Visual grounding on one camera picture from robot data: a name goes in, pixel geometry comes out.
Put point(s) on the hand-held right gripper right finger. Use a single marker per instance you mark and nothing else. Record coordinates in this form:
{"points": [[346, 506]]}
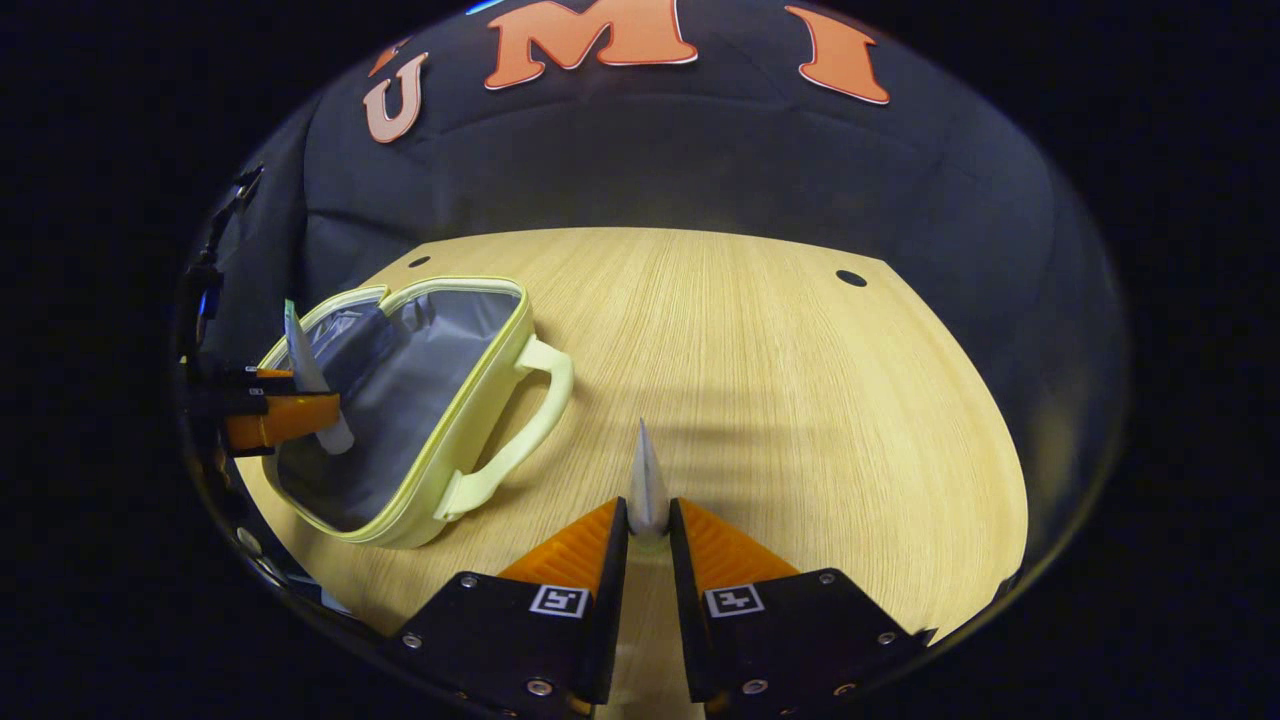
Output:
{"points": [[688, 620]]}

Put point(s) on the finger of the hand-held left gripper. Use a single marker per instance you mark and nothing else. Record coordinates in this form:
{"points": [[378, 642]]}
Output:
{"points": [[280, 420], [250, 382]]}

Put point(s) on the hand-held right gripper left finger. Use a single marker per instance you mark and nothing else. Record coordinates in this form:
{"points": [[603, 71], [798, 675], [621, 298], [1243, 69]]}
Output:
{"points": [[610, 620]]}

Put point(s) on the pale yellow suitcase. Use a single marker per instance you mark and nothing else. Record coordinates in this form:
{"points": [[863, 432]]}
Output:
{"points": [[440, 380]]}

